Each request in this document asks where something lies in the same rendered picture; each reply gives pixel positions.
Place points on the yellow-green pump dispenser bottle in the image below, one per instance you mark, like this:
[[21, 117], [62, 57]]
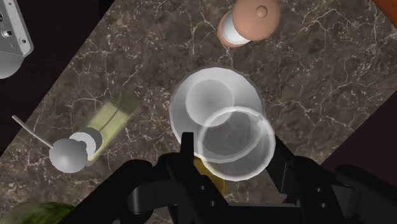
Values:
[[108, 122]]

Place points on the tan and white grinder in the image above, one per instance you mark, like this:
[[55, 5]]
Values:
[[248, 18]]

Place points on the yellow fruit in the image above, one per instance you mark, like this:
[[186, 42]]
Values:
[[215, 182]]

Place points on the green leafy vegetable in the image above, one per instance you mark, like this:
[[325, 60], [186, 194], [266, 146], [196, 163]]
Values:
[[37, 214]]

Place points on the clear drinking glass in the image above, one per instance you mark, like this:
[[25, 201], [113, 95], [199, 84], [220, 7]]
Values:
[[238, 169]]

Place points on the orange object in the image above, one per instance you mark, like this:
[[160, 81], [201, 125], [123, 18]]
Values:
[[389, 4]]

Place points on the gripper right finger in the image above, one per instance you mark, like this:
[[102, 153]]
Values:
[[313, 186]]

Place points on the white bowl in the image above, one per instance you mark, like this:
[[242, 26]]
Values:
[[183, 102]]

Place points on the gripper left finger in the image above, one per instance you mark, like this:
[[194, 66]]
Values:
[[173, 186]]

